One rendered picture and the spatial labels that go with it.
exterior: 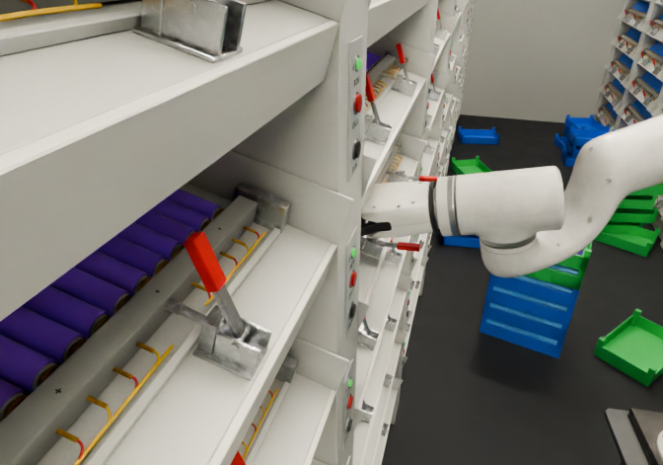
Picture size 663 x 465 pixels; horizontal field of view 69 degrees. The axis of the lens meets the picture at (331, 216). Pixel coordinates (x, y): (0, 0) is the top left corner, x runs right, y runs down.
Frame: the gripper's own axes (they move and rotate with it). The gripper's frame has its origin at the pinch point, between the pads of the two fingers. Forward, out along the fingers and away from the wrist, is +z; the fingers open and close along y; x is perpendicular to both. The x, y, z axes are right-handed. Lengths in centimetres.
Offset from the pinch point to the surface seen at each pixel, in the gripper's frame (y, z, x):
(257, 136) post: 26.2, -5.9, -20.5
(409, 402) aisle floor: -54, 13, 99
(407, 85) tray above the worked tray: -26.8, -8.9, -12.3
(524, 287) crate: -95, -26, 81
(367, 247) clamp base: -0.3, -3.8, 6.1
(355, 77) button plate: 21.8, -14.2, -23.2
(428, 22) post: -43.9, -11.7, -20.8
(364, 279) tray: 5.9, -4.5, 8.0
